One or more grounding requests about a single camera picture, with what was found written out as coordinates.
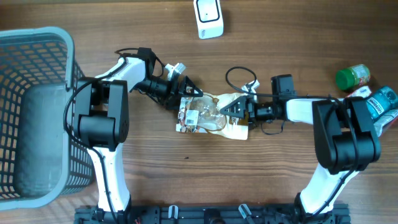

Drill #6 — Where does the blue mouthwash bottle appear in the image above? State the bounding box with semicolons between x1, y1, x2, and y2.
366;86;397;121

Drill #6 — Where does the green lid jar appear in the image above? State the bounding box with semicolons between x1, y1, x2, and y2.
335;64;371;90

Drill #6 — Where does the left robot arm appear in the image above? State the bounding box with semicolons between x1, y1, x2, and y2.
63;47;203;223

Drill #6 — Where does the grey plastic basket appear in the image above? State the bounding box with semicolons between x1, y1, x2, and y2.
1;27;94;211

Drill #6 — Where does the white barcode scanner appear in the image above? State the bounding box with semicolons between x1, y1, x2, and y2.
193;0;224;40

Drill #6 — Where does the brown white snack bag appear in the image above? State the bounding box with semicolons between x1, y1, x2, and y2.
176;93;249;140

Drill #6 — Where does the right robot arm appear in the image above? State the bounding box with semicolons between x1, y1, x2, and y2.
220;75;381;223

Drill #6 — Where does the red tissue pack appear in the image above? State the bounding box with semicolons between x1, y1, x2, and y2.
347;86;372;98

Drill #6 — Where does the silver foil packet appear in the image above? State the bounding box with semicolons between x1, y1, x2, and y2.
374;109;397;137

